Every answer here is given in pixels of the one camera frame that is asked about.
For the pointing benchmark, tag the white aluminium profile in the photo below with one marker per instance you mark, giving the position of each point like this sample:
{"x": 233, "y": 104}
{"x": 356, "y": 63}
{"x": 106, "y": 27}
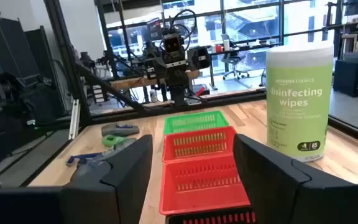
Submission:
{"x": 74, "y": 119}

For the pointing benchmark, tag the red mug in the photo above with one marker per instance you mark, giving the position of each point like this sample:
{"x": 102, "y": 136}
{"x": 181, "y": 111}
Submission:
{"x": 218, "y": 48}

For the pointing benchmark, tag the black office chair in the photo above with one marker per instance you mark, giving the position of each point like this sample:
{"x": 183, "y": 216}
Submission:
{"x": 233, "y": 59}

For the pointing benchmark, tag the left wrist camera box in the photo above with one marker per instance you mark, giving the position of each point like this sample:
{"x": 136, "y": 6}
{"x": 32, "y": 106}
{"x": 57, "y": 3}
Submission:
{"x": 172, "y": 43}

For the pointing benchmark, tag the dark blue squeeze tube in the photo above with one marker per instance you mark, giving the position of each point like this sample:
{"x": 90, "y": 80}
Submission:
{"x": 85, "y": 157}

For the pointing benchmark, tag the wooden workbench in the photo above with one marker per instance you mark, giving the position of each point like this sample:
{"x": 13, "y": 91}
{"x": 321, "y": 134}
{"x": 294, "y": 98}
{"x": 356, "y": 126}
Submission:
{"x": 129, "y": 82}

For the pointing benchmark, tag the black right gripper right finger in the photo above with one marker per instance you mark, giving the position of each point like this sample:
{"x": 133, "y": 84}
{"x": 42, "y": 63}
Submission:
{"x": 275, "y": 193}

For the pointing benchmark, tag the green plastic basket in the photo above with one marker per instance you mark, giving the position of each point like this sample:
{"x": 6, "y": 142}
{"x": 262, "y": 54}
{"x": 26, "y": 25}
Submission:
{"x": 197, "y": 124}

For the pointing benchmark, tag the dark computer tower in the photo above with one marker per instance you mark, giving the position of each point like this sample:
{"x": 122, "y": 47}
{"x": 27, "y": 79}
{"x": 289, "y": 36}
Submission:
{"x": 350, "y": 77}

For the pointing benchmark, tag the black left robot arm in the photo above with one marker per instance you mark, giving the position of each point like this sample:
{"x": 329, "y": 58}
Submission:
{"x": 199, "y": 57}

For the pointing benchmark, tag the black acoustic panel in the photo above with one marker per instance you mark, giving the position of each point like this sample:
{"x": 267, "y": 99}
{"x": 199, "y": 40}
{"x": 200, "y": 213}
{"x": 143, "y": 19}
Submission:
{"x": 47, "y": 68}
{"x": 5, "y": 43}

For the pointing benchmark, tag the green white disinfecting wipes canister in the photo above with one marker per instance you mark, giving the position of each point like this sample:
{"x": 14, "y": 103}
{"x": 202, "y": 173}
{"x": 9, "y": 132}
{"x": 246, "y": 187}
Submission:
{"x": 300, "y": 109}

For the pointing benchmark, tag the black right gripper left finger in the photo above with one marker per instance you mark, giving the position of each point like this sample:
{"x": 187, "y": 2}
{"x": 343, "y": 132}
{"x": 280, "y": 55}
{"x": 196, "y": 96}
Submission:
{"x": 126, "y": 186}

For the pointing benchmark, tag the red plastic basket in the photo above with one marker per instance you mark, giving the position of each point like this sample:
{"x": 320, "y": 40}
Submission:
{"x": 204, "y": 199}
{"x": 169, "y": 146}

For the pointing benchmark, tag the black frame post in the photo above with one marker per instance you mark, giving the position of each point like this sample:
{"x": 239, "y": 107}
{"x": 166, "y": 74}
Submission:
{"x": 67, "y": 62}

